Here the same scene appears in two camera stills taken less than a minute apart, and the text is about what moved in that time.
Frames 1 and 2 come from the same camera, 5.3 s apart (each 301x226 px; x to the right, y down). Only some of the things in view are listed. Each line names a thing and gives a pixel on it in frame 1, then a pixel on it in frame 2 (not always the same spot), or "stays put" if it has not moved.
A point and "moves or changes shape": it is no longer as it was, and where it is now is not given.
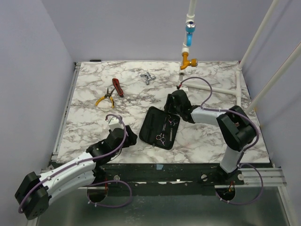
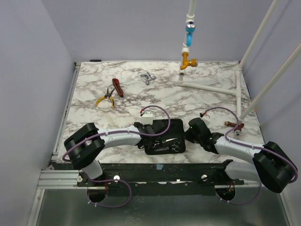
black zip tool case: x=158 y=128 moves or changes shape
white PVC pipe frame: x=190 y=19 stays put
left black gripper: x=131 y=140 -> x=145 y=125
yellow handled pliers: x=107 y=95 stays put
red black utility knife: x=117 y=85 stays put
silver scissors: x=175 y=121 -> x=177 y=149
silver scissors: x=161 y=136 -> x=153 y=145
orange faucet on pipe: x=193 y=62 stays put
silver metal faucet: x=149 y=77 stays put
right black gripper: x=170 y=106 -> x=189 y=134
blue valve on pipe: x=190 y=28 stays put
